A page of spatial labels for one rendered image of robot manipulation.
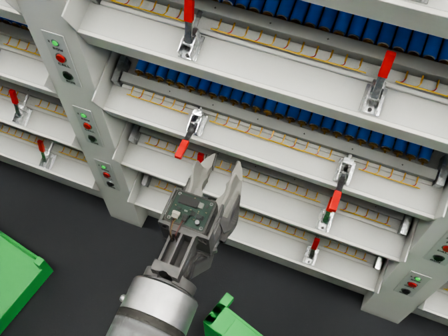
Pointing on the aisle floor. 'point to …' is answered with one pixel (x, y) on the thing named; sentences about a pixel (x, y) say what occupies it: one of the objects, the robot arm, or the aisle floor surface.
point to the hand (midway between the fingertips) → (223, 168)
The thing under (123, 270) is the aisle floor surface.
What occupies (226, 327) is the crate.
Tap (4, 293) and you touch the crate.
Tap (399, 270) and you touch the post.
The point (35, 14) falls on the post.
